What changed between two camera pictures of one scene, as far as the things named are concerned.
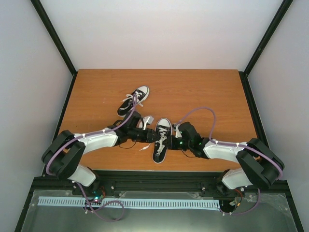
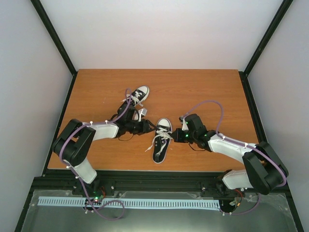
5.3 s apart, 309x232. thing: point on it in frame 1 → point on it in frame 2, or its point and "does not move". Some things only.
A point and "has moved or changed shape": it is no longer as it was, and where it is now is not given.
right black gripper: [172, 146] → [178, 138]
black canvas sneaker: [142, 94] does not move
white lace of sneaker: [137, 94] does not move
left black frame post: [57, 40] does not move
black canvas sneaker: [163, 128] does not move
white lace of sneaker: [162, 132] has moved or changed shape
